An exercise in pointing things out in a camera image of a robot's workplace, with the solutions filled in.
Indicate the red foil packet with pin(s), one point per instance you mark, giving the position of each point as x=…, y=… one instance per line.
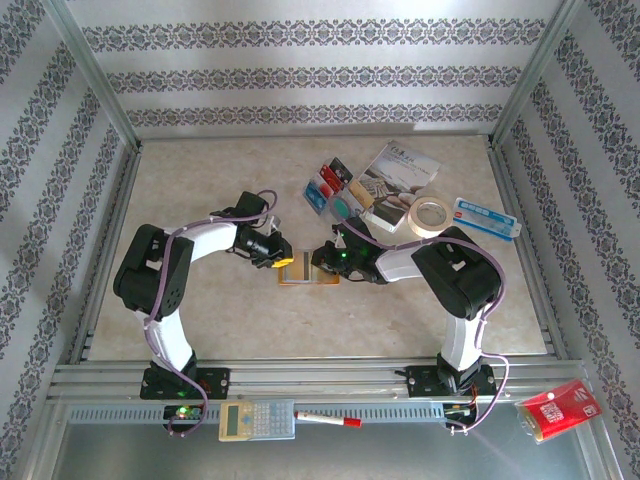
x=555, y=412

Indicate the black card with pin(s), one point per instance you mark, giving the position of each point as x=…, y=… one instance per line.
x=342, y=169

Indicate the clear acrylic card organizer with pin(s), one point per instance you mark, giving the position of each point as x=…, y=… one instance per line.
x=325, y=217

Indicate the thin aluminium frame rail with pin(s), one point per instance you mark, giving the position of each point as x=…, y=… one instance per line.
x=300, y=136

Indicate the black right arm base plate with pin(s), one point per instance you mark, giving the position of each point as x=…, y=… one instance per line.
x=422, y=382

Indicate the circuit board with green light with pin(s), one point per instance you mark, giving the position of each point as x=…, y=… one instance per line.
x=182, y=412

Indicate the gold card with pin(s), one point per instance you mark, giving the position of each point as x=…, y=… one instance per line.
x=361, y=194

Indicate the beige grey calculator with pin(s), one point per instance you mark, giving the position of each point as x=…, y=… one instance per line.
x=235, y=420

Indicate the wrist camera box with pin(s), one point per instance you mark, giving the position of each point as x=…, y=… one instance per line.
x=339, y=241
x=274, y=224

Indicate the beige tape roll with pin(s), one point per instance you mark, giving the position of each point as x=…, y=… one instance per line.
x=415, y=227

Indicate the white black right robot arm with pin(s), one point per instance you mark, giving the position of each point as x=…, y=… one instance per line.
x=462, y=340

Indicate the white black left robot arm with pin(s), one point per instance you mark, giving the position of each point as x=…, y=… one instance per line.
x=175, y=335

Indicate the red white marker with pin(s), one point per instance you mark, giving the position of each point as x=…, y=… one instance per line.
x=320, y=417

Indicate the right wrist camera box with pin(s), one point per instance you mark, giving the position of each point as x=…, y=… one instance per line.
x=339, y=241

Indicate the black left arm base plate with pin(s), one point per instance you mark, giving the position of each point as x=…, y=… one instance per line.
x=215, y=382

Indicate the grey metal panel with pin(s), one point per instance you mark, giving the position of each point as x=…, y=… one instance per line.
x=350, y=455

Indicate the aluminium frame post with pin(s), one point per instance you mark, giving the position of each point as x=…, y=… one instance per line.
x=537, y=75
x=97, y=75

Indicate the blue white flat package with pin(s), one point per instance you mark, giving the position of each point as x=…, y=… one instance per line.
x=482, y=217

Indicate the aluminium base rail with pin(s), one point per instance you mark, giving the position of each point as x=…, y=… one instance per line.
x=320, y=380

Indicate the orange card holder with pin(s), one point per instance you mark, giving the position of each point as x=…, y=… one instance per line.
x=297, y=272

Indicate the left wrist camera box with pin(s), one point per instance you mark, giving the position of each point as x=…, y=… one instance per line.
x=274, y=224

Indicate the teal card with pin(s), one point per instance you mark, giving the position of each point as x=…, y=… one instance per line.
x=342, y=207

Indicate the red white card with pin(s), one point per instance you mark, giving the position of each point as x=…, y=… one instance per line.
x=331, y=179

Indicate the aluminium side rail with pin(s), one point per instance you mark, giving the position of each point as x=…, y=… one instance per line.
x=122, y=200
x=507, y=185

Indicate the blue credit card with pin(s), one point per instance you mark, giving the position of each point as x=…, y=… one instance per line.
x=316, y=196

